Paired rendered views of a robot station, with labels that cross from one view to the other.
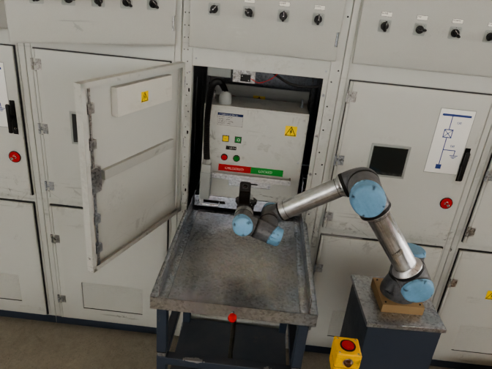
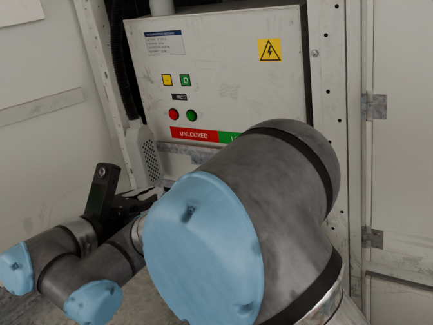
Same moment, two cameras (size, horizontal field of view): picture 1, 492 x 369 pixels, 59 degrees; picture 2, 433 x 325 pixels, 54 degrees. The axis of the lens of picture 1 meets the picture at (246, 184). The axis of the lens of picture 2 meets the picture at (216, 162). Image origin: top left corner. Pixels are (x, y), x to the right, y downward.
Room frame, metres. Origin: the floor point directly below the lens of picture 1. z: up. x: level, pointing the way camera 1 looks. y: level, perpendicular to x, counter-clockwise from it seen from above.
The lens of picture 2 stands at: (1.14, -0.59, 1.49)
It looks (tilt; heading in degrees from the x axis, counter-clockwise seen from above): 25 degrees down; 35
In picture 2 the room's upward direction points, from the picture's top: 9 degrees counter-clockwise
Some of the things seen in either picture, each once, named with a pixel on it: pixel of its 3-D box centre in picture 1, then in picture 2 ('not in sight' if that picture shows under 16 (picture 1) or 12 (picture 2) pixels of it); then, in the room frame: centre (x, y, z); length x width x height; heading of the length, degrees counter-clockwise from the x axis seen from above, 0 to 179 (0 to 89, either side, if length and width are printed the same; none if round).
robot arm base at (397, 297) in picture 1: (400, 282); not in sight; (1.52, -0.69, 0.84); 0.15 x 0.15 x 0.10
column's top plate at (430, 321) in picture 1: (394, 302); not in sight; (1.52, -0.68, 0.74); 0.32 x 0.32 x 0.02; 1
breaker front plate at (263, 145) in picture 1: (252, 158); (214, 114); (1.99, -0.02, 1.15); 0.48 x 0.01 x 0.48; 89
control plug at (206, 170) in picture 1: (206, 179); (144, 155); (1.92, 0.20, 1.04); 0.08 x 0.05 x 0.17; 179
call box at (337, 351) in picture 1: (345, 356); not in sight; (1.07, -0.37, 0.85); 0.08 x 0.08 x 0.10; 89
